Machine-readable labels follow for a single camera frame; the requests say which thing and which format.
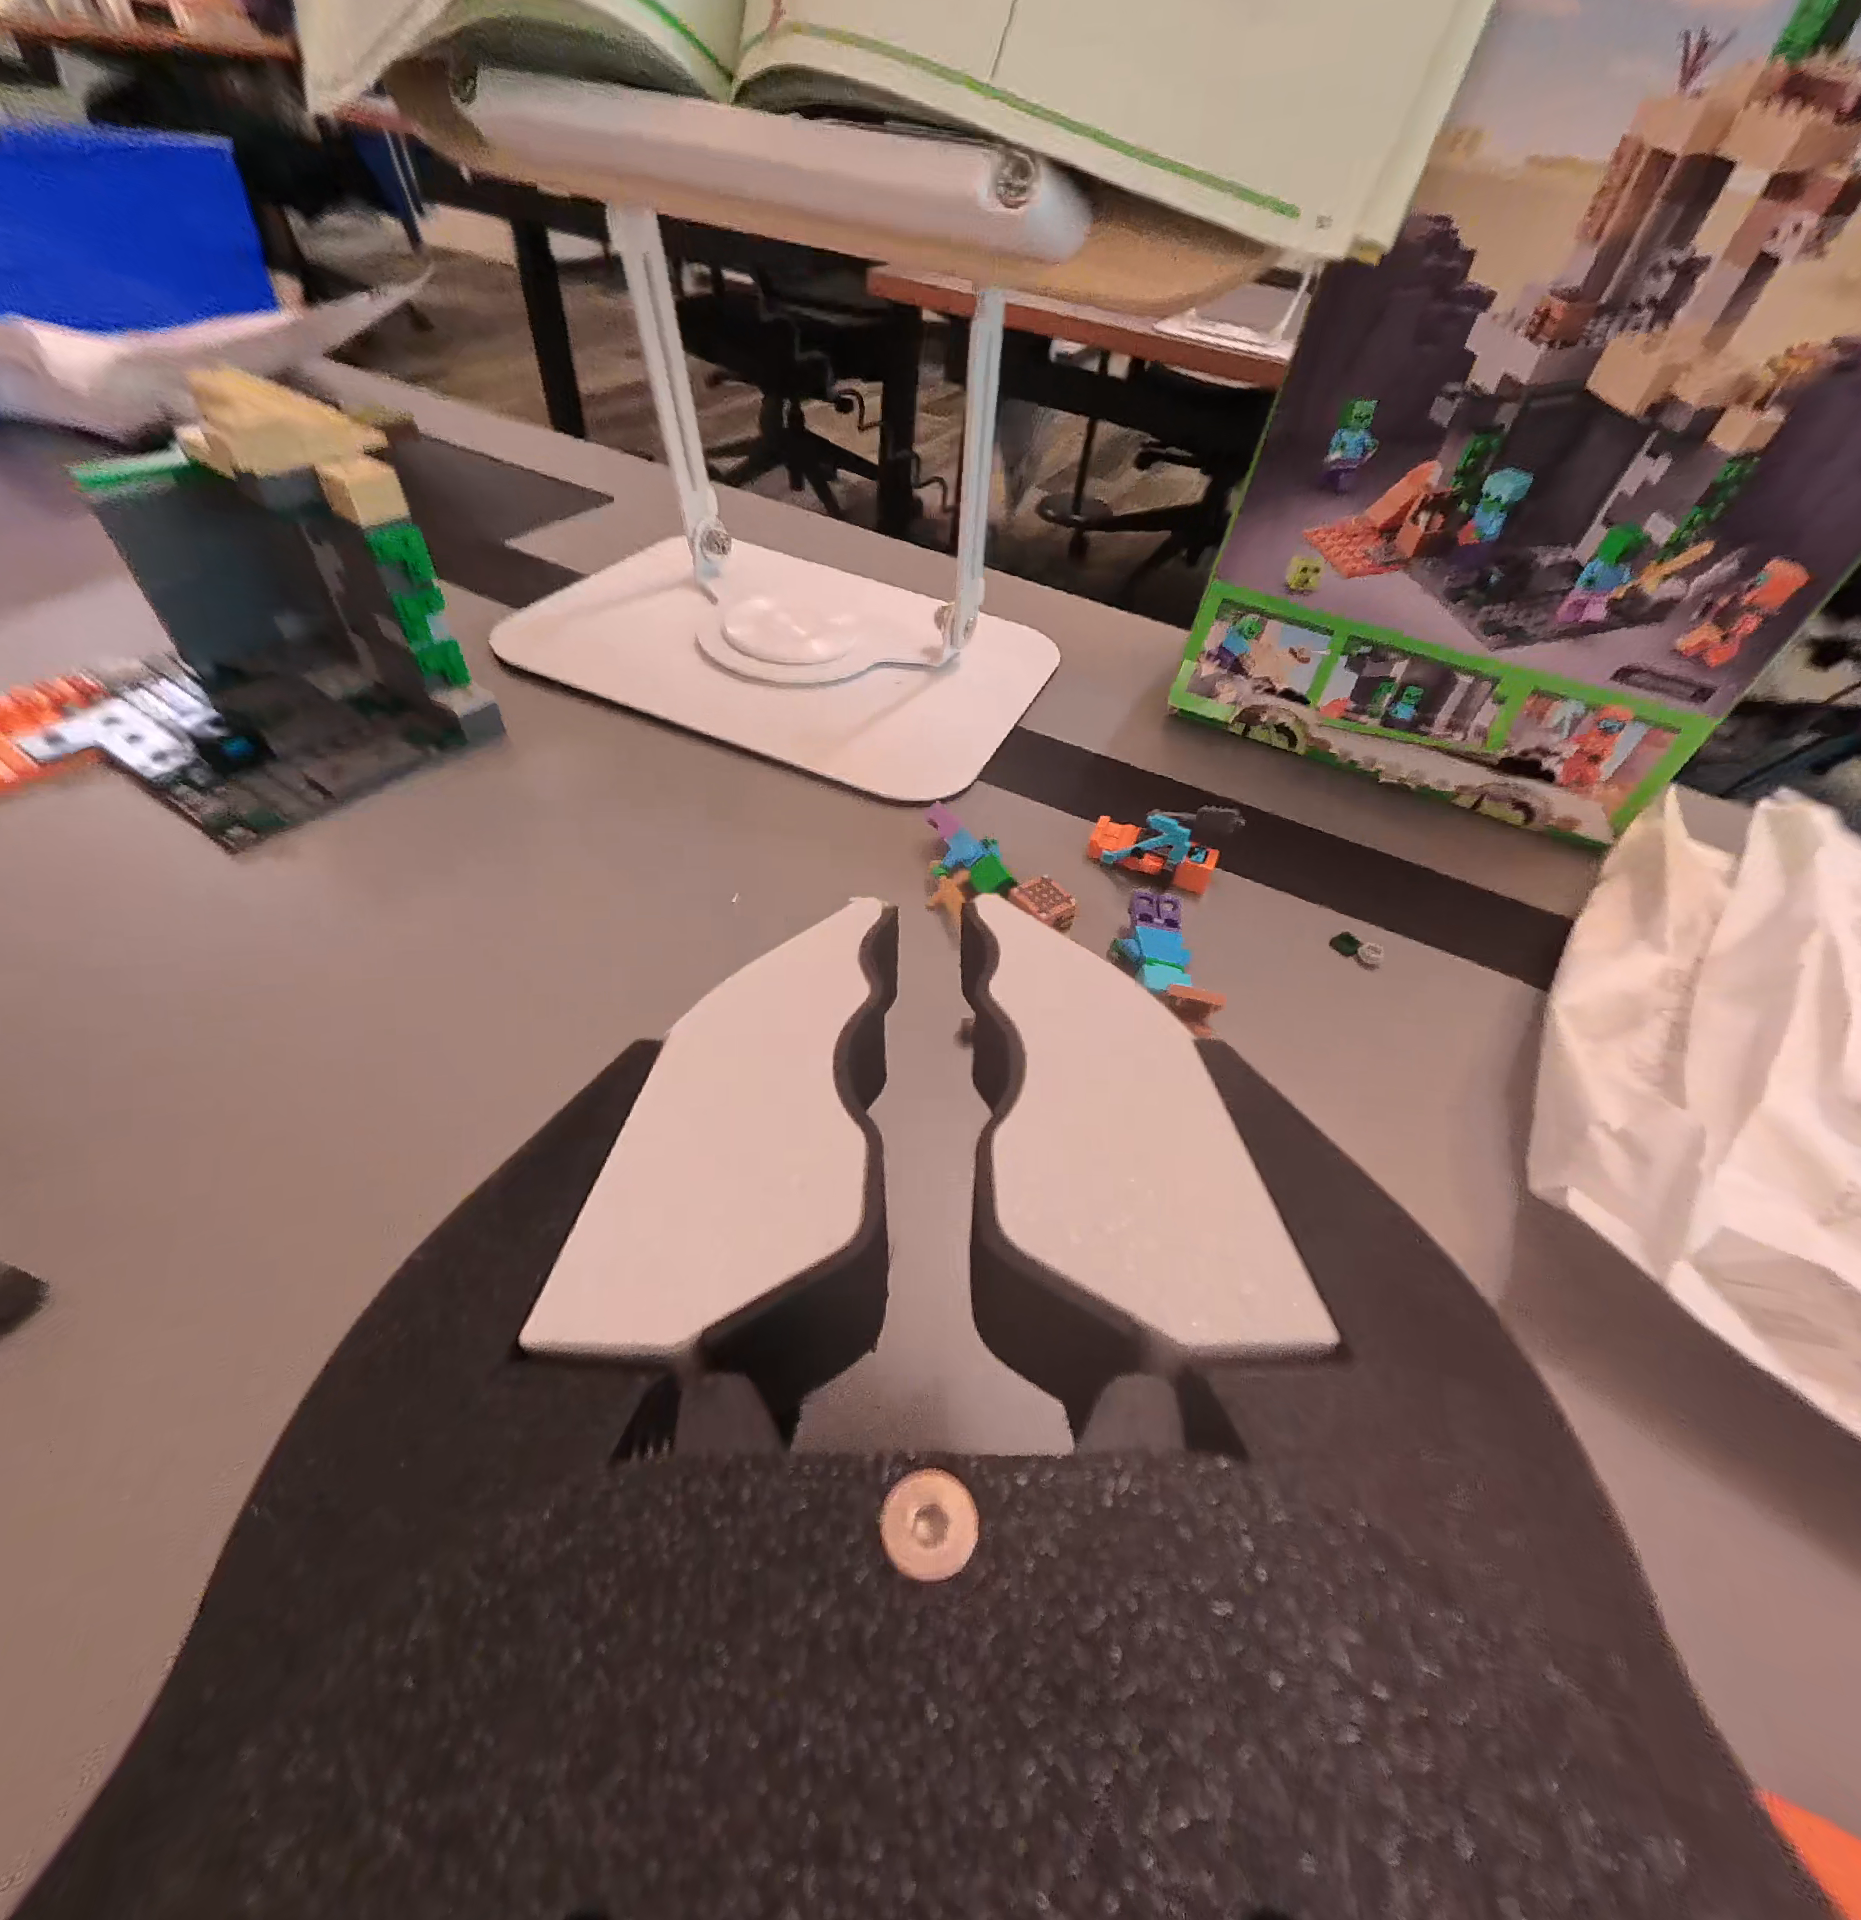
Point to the crumpled white paper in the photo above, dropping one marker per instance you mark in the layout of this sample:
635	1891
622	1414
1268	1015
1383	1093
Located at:
151	368

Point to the white book stand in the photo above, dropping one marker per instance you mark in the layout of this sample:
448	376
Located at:
810	691

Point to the brown toy block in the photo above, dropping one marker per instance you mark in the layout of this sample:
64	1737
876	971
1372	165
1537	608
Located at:
1046	901

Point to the blue container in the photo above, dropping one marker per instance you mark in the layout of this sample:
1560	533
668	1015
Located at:
104	226

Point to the printed brick set box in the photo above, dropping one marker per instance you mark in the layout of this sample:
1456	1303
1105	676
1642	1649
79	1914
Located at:
1560	450

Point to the orange plastic piece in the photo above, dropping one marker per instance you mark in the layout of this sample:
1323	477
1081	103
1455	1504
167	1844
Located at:
1838	1866

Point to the orange toy figure with pickaxe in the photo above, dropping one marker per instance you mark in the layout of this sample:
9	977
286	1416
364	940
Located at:
1156	853

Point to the dark grey object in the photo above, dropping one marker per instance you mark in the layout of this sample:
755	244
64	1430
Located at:
0	1291

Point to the purple and green toy figure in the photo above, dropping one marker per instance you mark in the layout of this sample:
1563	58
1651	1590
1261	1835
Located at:
967	863

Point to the black office chair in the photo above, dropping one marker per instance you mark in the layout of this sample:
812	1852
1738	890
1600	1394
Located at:
795	360

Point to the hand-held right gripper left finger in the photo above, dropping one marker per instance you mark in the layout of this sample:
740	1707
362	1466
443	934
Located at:
720	1170

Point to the crumpled white plastic bag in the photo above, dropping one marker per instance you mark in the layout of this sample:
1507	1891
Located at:
1725	1080

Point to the wooden top table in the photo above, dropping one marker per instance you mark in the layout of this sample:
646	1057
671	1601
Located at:
1110	329

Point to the purple and blue toy figure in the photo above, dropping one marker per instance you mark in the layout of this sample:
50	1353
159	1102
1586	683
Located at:
1163	952

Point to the grey desk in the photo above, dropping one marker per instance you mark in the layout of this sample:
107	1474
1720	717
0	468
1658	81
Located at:
345	1051

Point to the open instruction booklet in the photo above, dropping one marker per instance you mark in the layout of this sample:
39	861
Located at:
1020	91

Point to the toy brick building model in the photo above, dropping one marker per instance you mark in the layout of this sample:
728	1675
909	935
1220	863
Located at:
270	599

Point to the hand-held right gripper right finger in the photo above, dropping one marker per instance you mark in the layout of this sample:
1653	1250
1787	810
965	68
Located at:
1124	1170

